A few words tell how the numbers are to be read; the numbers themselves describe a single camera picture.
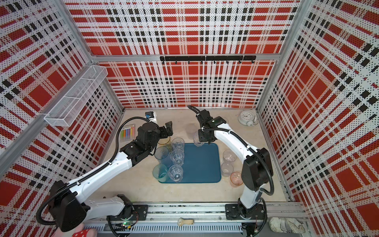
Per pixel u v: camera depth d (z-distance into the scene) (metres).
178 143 0.96
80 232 0.64
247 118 1.10
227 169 0.88
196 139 0.77
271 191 0.41
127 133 1.05
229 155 0.52
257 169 0.45
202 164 0.88
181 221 0.70
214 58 0.88
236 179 0.84
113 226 0.71
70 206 0.38
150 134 0.57
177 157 0.92
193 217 0.73
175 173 0.87
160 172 0.86
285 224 0.68
